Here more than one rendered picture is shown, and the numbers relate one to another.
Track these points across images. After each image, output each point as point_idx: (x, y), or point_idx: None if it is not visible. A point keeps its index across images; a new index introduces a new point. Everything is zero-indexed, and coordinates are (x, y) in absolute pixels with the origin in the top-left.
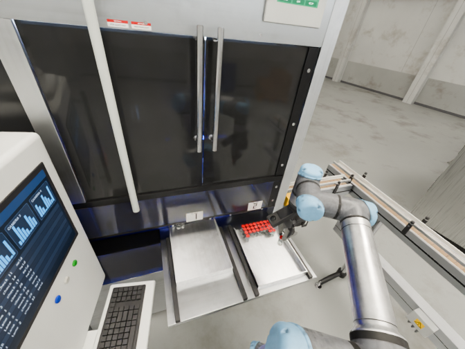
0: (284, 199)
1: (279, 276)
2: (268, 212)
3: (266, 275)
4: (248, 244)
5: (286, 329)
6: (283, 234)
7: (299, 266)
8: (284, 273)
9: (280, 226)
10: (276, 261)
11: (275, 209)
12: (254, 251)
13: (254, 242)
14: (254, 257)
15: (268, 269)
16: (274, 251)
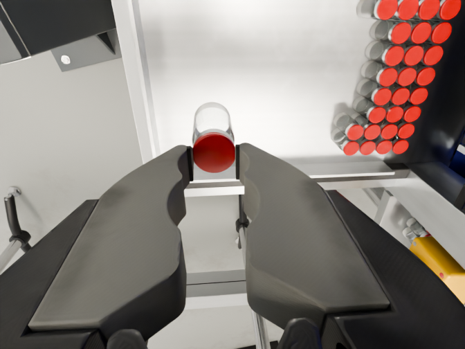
0: (461, 264)
1: (169, 82)
2: (430, 164)
3: (181, 26)
4: (344, 8)
5: None
6: (176, 181)
7: (194, 167)
8: (179, 106)
9: (273, 201)
10: (231, 98)
11: (432, 199)
12: (302, 21)
13: (341, 42)
14: (274, 5)
15: (209, 48)
16: (270, 109)
